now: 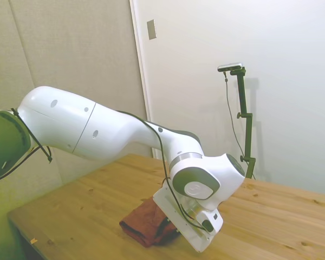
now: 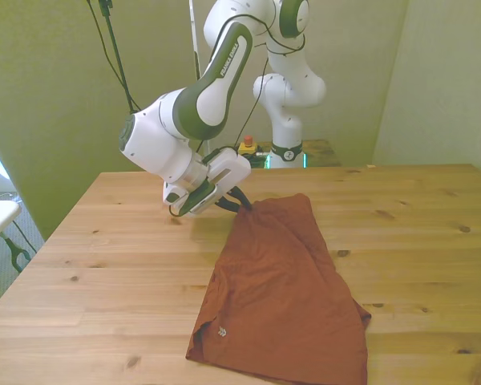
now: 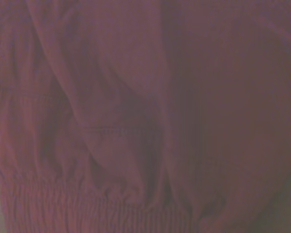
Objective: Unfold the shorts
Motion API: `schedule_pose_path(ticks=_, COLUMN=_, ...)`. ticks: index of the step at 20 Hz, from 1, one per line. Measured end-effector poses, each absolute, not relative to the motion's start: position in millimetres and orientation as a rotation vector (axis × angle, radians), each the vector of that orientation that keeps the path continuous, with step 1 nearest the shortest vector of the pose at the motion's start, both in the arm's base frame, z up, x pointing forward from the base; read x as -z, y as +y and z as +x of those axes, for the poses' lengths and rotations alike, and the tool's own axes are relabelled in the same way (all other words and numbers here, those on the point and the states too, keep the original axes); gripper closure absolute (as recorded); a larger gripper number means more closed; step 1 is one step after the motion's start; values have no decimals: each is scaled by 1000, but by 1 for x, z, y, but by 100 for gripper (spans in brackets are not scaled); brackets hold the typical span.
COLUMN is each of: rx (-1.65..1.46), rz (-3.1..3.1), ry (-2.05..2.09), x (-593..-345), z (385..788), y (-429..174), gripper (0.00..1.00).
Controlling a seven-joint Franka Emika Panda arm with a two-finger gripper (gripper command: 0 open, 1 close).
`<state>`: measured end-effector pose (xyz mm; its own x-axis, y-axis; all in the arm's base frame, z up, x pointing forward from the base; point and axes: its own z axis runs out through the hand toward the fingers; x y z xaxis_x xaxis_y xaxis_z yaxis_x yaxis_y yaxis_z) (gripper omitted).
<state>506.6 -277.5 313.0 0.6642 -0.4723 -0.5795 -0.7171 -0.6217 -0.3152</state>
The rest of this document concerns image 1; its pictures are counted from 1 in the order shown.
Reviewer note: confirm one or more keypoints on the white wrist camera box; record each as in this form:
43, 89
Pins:
212, 219

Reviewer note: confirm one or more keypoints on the maroon fabric shorts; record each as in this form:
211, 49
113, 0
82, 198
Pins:
143, 219

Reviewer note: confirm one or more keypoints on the grey wall switch plate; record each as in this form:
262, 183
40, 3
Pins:
151, 29

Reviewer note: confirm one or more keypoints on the grey exterior camera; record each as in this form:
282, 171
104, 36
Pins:
230, 66

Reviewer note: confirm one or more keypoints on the dark green camera stand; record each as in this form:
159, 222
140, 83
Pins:
245, 113

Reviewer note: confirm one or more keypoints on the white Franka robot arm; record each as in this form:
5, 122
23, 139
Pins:
103, 130

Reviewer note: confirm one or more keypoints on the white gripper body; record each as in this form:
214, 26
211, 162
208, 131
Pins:
173, 216

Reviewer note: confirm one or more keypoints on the white door frame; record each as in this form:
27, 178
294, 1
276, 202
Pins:
140, 67

